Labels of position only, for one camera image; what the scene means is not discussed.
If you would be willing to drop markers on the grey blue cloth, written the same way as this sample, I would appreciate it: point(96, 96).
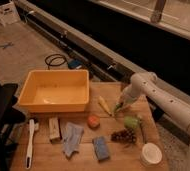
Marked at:
point(72, 138)

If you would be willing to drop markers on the silver fork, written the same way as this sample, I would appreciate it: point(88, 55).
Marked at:
point(142, 129)

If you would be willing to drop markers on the white cardboard box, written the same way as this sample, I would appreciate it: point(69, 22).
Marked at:
point(8, 14)

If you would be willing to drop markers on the black chair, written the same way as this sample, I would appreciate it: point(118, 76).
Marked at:
point(9, 116)

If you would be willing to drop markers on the bunch of dark grapes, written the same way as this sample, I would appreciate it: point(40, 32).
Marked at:
point(124, 136)

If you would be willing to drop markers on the yellow plastic bin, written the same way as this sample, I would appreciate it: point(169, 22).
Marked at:
point(55, 91)

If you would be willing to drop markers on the green plastic cup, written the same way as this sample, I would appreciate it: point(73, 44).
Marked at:
point(131, 122)

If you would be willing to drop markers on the white handled brush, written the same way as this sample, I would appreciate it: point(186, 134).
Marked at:
point(30, 144)

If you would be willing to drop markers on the blue device on floor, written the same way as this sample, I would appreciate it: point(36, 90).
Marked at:
point(74, 64)

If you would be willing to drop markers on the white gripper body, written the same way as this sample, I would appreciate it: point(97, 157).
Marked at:
point(127, 97)

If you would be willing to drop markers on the dark green pepper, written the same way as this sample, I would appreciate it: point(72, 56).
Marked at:
point(117, 108)

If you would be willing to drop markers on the small cardboard box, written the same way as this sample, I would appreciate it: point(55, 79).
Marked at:
point(54, 134)

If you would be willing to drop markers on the blue sponge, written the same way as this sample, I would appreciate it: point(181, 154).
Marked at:
point(100, 148)

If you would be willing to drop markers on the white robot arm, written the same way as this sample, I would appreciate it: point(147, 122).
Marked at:
point(145, 83)

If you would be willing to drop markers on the stack of white plates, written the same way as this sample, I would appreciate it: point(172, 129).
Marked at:
point(151, 154)

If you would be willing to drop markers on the orange round fruit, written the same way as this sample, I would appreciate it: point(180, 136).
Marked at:
point(93, 121)

